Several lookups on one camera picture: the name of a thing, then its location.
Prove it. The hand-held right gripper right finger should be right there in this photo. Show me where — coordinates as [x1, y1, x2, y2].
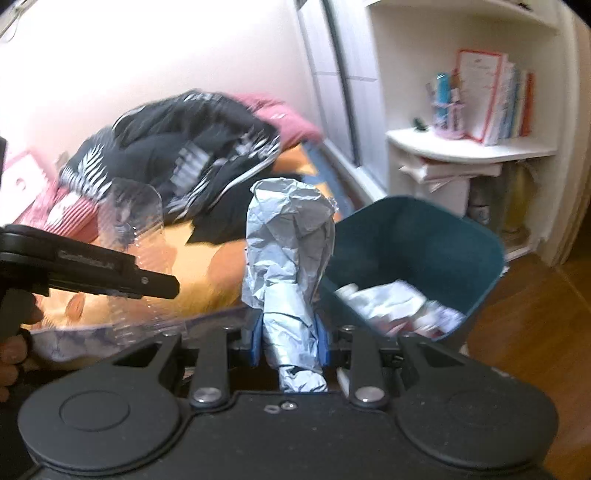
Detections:
[315, 318, 467, 410]

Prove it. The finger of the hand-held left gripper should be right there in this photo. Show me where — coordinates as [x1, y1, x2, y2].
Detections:
[134, 270, 181, 301]

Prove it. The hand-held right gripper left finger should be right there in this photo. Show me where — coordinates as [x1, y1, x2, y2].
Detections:
[111, 318, 267, 410]

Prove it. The clear plastic container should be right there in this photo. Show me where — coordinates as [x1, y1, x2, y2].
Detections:
[97, 180, 222, 352]

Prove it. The white paper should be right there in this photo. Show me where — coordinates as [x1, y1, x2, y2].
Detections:
[335, 279, 428, 324]

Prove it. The silver foil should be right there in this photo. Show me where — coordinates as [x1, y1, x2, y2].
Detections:
[241, 178, 337, 393]

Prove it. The pink white wrapper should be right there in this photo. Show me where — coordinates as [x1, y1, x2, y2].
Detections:
[406, 300, 467, 339]

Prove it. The teal deer print trash bin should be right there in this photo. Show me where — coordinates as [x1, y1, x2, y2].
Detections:
[318, 196, 506, 344]

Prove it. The person's left hand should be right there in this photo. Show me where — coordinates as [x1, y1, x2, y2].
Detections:
[0, 295, 45, 403]

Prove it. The pink striped blanket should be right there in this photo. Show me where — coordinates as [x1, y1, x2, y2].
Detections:
[14, 185, 109, 241]

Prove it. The bed with orange floral sheet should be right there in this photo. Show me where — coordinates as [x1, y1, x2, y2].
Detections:
[14, 143, 356, 365]

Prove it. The black cloth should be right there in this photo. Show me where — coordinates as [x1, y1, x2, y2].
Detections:
[189, 203, 259, 243]

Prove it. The pink white object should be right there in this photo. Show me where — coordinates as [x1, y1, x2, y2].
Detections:
[0, 152, 52, 204]

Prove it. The dark leaf print duvet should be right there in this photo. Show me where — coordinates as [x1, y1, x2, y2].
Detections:
[60, 90, 282, 222]

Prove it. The pink printed quilt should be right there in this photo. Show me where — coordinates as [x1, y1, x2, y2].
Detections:
[235, 92, 324, 148]

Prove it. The stack of papers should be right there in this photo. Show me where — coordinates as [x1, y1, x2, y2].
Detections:
[398, 157, 502, 192]

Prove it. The grey bag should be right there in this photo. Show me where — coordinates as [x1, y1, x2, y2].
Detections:
[466, 178, 497, 222]

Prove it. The white corner shelf unit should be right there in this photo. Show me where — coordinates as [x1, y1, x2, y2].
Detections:
[365, 0, 578, 266]

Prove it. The olive bag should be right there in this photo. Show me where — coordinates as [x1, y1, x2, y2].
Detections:
[505, 161, 532, 234]

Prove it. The white door wardrobe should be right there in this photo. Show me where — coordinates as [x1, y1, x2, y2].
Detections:
[295, 0, 393, 199]

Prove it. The pink pen holder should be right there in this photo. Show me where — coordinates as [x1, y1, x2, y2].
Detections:
[427, 71, 465, 139]

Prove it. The red bordered certificate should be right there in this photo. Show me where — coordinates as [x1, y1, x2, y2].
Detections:
[455, 48, 509, 145]

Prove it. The row of books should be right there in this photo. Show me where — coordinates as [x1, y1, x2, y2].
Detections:
[485, 60, 536, 145]

